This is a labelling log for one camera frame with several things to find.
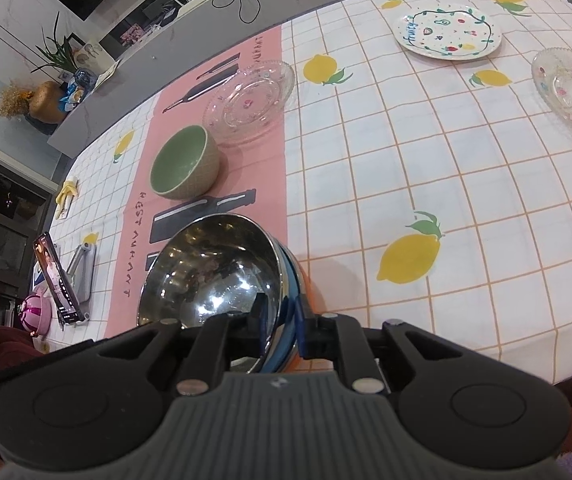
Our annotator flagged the green potted plant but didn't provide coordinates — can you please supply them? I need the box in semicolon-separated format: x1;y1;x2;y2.
31;12;84;76

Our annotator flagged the dried flower bunch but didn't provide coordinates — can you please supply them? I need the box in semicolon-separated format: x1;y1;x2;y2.
0;82;34;121

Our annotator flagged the grey phone stand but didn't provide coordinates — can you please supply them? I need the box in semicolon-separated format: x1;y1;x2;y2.
66;242;98;306

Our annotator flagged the grey television cabinet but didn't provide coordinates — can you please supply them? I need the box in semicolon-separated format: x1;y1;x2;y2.
46;0;531;153

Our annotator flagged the pink small box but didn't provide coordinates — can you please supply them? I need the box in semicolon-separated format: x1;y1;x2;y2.
120;25;147;46

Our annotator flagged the dark red cushion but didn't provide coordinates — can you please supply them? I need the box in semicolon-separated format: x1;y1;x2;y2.
0;325;47;376

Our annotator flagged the white painted plate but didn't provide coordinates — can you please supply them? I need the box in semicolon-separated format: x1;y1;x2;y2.
394;4;502;61

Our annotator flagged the yellow folded napkin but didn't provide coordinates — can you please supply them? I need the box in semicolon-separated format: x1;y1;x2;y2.
55;178;80;220

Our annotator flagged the green ceramic bowl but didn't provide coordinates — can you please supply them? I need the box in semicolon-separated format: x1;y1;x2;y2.
149;124;221;201

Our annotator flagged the pink round container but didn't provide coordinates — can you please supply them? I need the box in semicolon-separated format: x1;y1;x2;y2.
18;294;52;333

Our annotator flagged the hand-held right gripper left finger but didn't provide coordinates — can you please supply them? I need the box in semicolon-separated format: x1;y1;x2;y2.
97;292;271;396

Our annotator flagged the white card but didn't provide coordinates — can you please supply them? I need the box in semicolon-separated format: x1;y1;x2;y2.
78;40;122;81

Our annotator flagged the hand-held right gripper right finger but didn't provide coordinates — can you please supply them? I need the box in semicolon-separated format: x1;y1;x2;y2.
290;296;462;396

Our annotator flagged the clear glass plate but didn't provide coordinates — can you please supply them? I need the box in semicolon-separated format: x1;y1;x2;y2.
532;47;572;147
202;60;295;145

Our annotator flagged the smartphone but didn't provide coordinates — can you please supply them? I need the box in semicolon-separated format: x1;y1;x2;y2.
33;232;87;325

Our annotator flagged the pink placemat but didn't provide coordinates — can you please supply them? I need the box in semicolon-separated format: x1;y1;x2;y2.
103;25;289;341

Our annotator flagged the lemon print checked tablecloth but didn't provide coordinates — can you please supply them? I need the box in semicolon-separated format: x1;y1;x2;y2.
53;0;572;391

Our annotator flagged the steel bowl with blue outside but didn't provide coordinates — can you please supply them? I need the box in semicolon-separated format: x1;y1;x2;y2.
137;213;311;376

